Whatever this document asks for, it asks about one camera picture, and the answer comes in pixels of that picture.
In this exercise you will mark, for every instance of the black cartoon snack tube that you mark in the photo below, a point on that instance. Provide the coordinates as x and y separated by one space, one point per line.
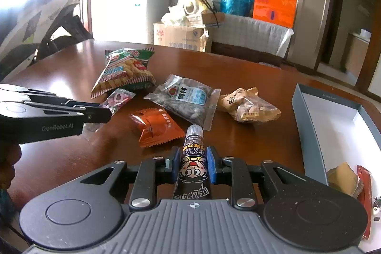
193 164

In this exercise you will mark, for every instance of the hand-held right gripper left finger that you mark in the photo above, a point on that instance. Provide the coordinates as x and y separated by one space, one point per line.
145 182

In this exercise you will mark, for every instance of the green prawn cracker packet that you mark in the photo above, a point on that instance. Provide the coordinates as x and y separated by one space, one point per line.
122 72

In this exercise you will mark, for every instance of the white checked cloth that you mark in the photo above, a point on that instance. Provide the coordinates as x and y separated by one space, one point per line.
250 33

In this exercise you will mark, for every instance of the dark television cabinet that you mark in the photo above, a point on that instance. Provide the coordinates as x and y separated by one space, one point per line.
238 56

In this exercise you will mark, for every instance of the small flat cardboard box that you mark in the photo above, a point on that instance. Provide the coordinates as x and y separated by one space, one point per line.
208 19

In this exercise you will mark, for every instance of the clear snack packet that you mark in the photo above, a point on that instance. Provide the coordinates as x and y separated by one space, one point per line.
119 97

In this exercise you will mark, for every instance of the tan nut packet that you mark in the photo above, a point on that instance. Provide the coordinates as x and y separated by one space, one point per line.
250 106

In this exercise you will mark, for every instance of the orange snack packet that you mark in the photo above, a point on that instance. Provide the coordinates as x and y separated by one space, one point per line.
154 129

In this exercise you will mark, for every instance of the small tan snack packet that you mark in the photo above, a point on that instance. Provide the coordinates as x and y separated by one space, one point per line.
342 179

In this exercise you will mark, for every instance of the red snack packet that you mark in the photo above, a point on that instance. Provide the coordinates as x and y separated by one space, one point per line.
364 200

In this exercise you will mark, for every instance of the orange paper bag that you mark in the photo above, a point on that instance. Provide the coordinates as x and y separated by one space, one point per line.
275 7

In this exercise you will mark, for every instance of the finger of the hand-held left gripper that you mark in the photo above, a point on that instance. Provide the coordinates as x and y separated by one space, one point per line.
74 102
98 115

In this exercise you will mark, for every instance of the white plastic bag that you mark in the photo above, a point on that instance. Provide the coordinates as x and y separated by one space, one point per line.
175 14

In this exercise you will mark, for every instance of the large brown cardboard box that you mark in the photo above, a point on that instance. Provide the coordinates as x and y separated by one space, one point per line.
178 36

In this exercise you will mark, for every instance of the clear seed packet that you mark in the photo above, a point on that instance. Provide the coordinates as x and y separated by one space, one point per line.
184 99

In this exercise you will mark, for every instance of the white scooter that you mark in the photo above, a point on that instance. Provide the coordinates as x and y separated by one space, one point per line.
23 22

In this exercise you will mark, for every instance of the wooden kitchen cabinet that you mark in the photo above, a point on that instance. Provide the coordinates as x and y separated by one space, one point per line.
357 54

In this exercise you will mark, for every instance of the small white fridge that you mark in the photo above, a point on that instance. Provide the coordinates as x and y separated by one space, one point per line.
128 10

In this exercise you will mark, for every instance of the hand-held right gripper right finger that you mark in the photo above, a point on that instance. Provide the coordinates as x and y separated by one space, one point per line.
212 164

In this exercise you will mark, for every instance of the yellow white tape roll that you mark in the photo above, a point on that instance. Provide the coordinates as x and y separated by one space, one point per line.
190 7

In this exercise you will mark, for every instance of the grey cardboard box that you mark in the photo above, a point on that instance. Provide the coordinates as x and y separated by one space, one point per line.
306 129

